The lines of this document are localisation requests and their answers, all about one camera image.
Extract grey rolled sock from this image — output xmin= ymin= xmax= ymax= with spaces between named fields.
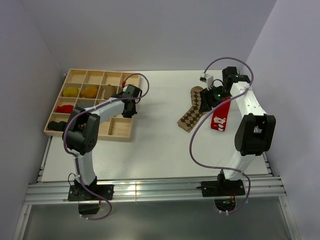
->
xmin=77 ymin=101 xmax=95 ymax=109

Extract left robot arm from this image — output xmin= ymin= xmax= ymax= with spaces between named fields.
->
xmin=62 ymin=84 xmax=142 ymax=201

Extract orange rolled sock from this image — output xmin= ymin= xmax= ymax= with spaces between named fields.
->
xmin=80 ymin=86 xmax=99 ymax=99

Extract yellow rolled sock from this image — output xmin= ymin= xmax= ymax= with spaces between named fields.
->
xmin=62 ymin=87 xmax=79 ymax=98

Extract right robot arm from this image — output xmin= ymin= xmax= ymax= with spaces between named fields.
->
xmin=199 ymin=66 xmax=276 ymax=197

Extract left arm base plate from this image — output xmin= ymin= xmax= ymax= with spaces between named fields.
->
xmin=67 ymin=184 xmax=114 ymax=202

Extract white red-tipped rolled sock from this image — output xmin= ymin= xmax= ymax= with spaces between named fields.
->
xmin=95 ymin=99 xmax=105 ymax=105

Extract tan rolled sock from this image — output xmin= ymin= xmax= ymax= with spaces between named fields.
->
xmin=103 ymin=84 xmax=118 ymax=100

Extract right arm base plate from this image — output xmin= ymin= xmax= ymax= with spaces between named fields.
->
xmin=198 ymin=180 xmax=246 ymax=197

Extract flat red Santa sock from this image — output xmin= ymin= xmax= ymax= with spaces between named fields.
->
xmin=210 ymin=101 xmax=231 ymax=132

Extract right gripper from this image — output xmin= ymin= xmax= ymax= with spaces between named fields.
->
xmin=199 ymin=85 xmax=233 ymax=114

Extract red rolled sock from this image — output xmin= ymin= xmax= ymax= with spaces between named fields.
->
xmin=55 ymin=104 xmax=74 ymax=114

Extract flat brown argyle sock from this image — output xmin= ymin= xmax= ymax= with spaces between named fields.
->
xmin=177 ymin=86 xmax=207 ymax=133

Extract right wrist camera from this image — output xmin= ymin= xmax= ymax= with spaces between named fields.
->
xmin=199 ymin=72 xmax=214 ymax=89

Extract black rolled sock in tray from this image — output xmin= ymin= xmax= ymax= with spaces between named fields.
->
xmin=47 ymin=121 xmax=67 ymax=132

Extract wooden compartment tray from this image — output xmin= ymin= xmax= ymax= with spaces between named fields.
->
xmin=44 ymin=68 xmax=142 ymax=142

